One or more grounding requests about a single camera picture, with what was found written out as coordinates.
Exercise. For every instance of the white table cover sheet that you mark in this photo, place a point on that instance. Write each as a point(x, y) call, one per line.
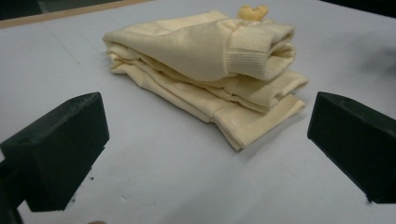
point(186, 186)

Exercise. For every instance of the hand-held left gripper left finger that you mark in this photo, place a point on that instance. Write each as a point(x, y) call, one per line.
point(59, 149)

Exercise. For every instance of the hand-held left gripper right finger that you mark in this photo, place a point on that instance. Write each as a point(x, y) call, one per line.
point(358, 146)

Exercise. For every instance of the cream sweatshirt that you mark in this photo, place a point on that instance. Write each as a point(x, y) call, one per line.
point(193, 59)

